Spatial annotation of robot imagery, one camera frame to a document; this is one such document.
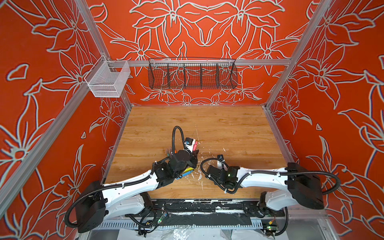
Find white wire basket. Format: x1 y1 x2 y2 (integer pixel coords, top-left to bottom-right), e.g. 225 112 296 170
85 55 131 98

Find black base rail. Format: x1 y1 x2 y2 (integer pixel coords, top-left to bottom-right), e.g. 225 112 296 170
89 197 286 232

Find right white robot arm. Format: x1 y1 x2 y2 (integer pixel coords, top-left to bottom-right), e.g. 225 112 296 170
204 163 324 211

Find pink marker pen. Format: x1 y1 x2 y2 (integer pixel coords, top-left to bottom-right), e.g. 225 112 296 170
193 140 198 151

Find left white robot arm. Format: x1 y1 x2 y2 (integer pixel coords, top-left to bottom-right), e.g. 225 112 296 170
65 150 199 233

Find black wire basket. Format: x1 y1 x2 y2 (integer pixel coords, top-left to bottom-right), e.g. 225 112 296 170
148 58 239 90

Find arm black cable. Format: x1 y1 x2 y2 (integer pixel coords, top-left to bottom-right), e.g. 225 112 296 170
63 125 188 229
200 157 342 196

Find yellow marker pen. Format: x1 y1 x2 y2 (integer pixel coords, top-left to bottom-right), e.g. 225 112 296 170
183 168 195 175

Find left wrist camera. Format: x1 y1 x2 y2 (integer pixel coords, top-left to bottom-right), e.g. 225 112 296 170
184 138 195 153

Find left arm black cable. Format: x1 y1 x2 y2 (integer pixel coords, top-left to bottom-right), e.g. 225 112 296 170
63 125 188 229

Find aluminium frame rails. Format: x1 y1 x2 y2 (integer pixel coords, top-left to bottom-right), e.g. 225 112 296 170
1 1 332 217

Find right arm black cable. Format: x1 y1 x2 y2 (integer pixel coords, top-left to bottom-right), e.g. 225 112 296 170
200 157 342 196

